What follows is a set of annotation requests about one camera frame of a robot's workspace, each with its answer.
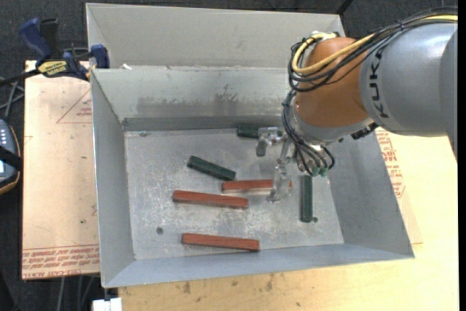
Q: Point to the black cylinder on white bracket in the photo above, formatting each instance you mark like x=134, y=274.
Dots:
x=364, y=131

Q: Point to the grey metal bin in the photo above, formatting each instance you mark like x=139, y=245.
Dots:
x=204, y=222

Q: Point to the dark green flat block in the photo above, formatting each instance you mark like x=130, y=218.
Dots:
x=247, y=131
x=306, y=198
x=211, y=168

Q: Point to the red-brown flat block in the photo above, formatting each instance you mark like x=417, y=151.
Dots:
x=220, y=242
x=209, y=199
x=244, y=185

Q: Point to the brown cardboard board red print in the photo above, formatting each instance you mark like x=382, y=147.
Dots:
x=58, y=175

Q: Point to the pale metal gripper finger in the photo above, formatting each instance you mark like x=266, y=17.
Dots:
x=281, y=182
x=271, y=136

